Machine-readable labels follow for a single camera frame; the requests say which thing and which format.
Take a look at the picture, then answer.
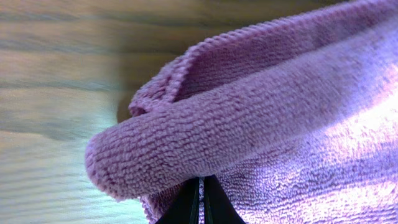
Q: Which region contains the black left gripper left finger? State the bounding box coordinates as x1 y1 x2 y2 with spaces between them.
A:
155 177 200 224

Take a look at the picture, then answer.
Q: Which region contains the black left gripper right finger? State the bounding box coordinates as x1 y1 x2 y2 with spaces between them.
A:
204 175 246 224

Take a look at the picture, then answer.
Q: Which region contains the large purple cloth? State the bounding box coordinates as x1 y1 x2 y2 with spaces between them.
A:
85 0 397 223

